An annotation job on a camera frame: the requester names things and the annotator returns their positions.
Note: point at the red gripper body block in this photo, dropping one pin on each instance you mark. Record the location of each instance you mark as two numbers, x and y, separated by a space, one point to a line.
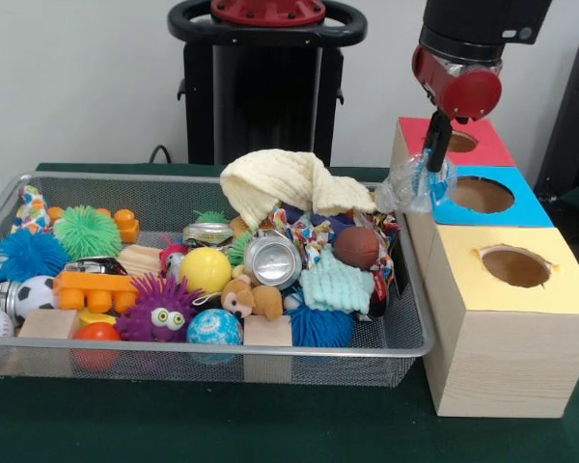
463 94

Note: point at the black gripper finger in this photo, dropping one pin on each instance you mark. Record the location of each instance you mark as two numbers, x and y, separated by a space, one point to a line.
436 142

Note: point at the crushed clear plastic bottle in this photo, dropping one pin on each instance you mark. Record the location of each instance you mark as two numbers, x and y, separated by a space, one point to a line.
410 188

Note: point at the cream knitted cloth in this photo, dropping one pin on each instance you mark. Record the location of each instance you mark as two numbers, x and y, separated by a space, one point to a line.
280 178

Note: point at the blue spiky rubber ball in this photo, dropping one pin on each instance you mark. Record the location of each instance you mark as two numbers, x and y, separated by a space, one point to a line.
29 252

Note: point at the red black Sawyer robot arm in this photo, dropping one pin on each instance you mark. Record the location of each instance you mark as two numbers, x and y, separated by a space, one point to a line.
482 19

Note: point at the wooden box with three holes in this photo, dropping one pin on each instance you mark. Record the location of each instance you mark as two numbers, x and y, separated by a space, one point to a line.
502 362

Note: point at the shallow silver mesh bin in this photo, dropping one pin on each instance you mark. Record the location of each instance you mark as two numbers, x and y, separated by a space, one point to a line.
318 371

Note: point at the black upright panel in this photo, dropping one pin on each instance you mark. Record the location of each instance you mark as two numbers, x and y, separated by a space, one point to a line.
574 120

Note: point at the brown toy football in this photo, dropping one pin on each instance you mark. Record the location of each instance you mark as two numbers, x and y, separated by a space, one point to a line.
356 247

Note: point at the smooth yellow ball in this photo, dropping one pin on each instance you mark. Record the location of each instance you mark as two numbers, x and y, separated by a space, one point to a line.
205 270

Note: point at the blue white patterned ball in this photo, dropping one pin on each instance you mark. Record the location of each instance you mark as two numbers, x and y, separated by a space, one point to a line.
214 328

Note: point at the purple spiky ball with eyes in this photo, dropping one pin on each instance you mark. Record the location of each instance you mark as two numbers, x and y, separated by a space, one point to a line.
147 304

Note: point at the dark green table cloth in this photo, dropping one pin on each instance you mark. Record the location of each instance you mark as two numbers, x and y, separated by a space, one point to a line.
222 424

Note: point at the green spiky ball with eyes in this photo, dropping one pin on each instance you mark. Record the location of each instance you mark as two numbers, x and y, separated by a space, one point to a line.
88 231

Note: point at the orange toy building brick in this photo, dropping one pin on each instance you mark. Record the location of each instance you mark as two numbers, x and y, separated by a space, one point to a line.
94 284

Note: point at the red orange ball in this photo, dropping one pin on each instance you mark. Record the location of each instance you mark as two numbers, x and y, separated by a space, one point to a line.
98 334

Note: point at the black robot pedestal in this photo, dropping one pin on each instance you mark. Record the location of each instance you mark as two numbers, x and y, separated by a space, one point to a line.
265 96

